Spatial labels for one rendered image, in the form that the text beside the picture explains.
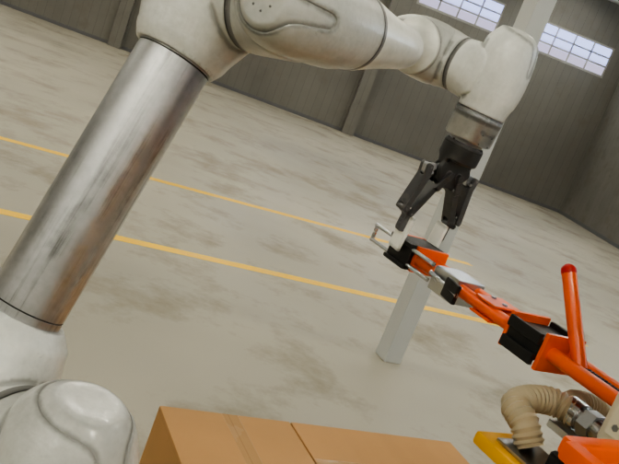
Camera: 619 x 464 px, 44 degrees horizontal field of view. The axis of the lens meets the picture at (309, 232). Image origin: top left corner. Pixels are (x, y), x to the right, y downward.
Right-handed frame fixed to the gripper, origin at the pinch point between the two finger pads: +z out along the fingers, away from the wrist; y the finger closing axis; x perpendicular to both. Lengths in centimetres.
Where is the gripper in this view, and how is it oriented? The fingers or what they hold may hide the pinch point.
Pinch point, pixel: (416, 239)
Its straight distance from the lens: 145.7
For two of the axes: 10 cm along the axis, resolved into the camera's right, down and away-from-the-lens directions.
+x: -4.7, -4.5, 7.6
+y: 7.8, 1.8, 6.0
